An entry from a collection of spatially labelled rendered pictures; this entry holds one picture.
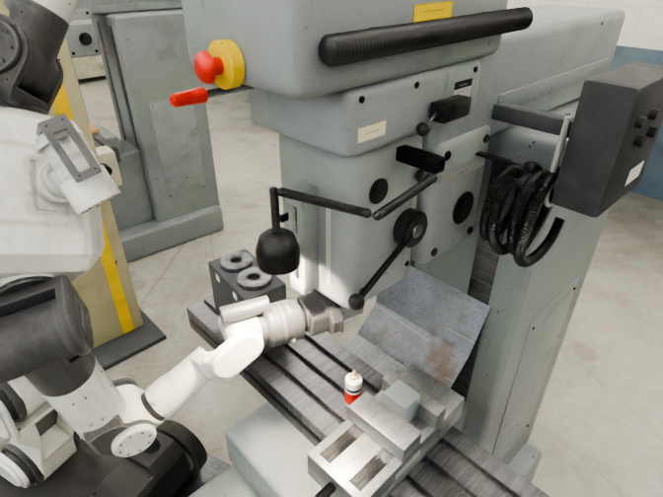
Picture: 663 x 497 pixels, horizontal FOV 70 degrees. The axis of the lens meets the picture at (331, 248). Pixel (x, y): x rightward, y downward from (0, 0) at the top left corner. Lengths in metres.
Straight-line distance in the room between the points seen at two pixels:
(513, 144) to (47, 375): 0.95
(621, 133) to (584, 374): 2.18
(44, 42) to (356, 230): 0.57
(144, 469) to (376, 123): 1.26
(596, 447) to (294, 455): 1.68
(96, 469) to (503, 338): 1.24
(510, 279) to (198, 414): 1.72
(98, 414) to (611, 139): 0.92
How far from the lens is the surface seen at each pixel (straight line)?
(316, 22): 0.59
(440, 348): 1.34
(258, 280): 1.25
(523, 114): 0.98
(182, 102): 0.75
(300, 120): 0.74
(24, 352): 0.79
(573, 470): 2.47
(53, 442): 1.58
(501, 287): 1.24
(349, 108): 0.67
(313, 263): 0.87
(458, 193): 0.98
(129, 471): 1.65
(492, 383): 1.43
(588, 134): 0.85
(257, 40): 0.62
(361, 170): 0.75
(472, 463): 1.17
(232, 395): 2.53
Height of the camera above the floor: 1.89
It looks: 32 degrees down
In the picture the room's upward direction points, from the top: straight up
